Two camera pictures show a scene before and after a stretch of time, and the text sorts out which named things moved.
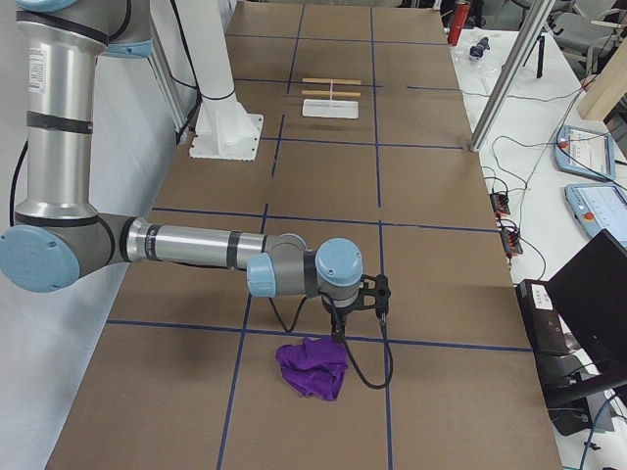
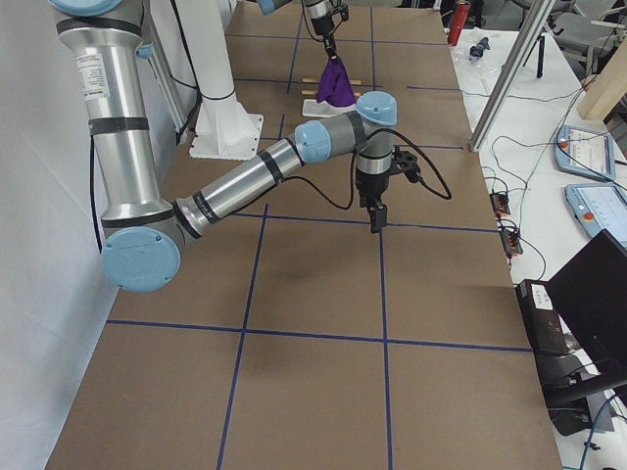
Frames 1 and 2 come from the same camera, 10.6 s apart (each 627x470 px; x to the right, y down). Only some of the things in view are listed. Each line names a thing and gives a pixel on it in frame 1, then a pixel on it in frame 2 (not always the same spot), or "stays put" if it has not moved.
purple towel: [314, 366] to [334, 85]
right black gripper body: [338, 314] to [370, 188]
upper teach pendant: [586, 152] stays put
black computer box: [546, 331] stays put
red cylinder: [459, 19] stays put
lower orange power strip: [510, 241] stays put
